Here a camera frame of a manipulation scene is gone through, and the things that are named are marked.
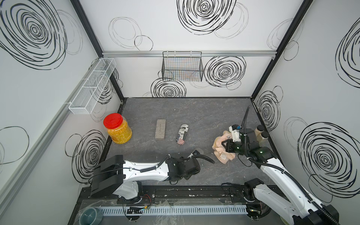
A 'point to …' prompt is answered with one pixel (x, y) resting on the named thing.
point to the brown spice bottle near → (263, 138)
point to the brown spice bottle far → (259, 128)
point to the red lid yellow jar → (119, 130)
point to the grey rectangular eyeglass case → (160, 129)
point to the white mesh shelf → (82, 103)
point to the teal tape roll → (90, 215)
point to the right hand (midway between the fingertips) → (223, 143)
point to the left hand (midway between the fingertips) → (190, 166)
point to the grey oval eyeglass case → (200, 151)
